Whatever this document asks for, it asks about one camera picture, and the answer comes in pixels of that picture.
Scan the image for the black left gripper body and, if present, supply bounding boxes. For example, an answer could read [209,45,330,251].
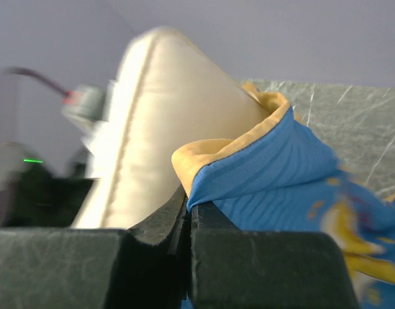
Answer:
[2,151,93,227]

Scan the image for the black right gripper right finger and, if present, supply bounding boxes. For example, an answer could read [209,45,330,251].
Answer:
[188,203,358,308]

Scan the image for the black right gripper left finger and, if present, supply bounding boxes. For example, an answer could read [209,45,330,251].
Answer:
[0,188,187,308]

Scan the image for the yellow and blue pillowcase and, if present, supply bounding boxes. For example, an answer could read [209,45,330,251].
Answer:
[172,82,395,308]

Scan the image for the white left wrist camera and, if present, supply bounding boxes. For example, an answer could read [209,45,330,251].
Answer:
[62,84,106,132]

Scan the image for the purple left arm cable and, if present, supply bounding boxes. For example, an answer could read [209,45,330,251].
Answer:
[1,66,69,97]

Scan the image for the cream pillow with bear print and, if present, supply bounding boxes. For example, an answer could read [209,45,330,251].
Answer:
[73,28,266,229]

